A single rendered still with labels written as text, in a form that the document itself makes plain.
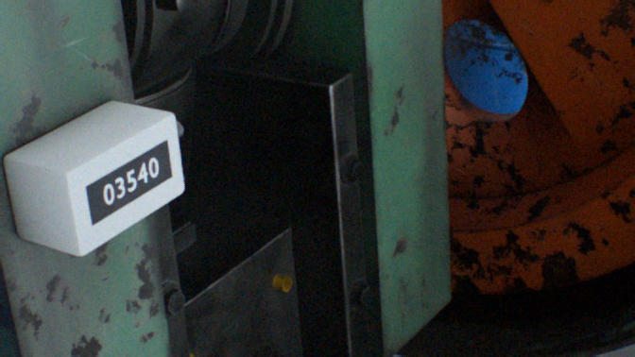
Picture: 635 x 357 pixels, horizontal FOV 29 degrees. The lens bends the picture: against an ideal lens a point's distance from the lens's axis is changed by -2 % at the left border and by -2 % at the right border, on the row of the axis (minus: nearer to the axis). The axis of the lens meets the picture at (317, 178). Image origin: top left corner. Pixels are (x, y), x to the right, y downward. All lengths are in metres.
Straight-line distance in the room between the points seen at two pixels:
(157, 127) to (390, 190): 0.29
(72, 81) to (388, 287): 0.34
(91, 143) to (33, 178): 0.03
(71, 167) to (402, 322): 0.40
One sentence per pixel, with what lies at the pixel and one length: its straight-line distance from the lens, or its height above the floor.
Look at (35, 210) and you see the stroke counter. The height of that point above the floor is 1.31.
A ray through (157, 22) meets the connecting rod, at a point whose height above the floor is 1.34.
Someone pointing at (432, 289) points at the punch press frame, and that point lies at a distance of 0.89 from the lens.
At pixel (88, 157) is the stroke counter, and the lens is 0.51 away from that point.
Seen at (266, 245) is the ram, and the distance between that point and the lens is 0.78.
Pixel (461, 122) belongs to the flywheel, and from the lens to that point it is 1.06.
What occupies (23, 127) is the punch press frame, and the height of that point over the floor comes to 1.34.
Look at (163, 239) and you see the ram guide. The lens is 0.64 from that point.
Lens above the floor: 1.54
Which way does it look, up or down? 25 degrees down
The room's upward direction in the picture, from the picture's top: 5 degrees counter-clockwise
